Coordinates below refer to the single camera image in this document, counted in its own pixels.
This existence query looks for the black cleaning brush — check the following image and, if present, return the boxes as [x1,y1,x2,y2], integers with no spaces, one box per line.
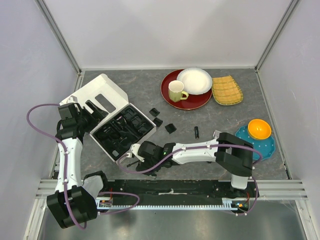
[126,160,139,168]

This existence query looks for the white clipper kit box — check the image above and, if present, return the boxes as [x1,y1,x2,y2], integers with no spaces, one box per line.
[59,73,157,162]

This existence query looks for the black comb guard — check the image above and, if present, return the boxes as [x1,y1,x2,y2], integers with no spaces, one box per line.
[149,108,160,117]
[152,117,163,128]
[165,123,177,134]

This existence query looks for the small oil bottle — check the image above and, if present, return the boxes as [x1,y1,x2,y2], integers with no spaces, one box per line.
[112,150,119,157]

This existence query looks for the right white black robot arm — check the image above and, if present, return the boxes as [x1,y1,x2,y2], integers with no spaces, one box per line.
[126,132,254,197]

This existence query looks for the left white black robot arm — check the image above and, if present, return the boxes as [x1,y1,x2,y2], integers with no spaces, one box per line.
[46,101,110,229]

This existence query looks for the black silver hair clipper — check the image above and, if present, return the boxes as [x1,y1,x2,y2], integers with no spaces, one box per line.
[212,130,221,139]

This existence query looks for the black cylindrical battery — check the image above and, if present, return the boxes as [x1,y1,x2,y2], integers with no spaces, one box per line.
[194,126,200,139]

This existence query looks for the red round plate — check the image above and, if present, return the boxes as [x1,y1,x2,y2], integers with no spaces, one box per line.
[160,69,212,110]

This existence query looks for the yellow-green mug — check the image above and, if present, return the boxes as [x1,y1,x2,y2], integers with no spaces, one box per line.
[168,80,189,103]

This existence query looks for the white paper plate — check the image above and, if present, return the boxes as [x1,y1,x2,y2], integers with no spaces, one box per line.
[176,67,213,95]

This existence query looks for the woven bamboo tray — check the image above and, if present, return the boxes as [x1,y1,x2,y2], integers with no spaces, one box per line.
[211,75,244,106]

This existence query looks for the orange bowl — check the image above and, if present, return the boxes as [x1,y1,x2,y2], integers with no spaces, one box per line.
[247,118,272,140]

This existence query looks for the blue dotted plate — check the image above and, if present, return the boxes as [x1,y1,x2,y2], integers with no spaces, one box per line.
[235,125,276,160]

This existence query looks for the white cable duct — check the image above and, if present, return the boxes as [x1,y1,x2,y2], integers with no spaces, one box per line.
[95,197,250,211]

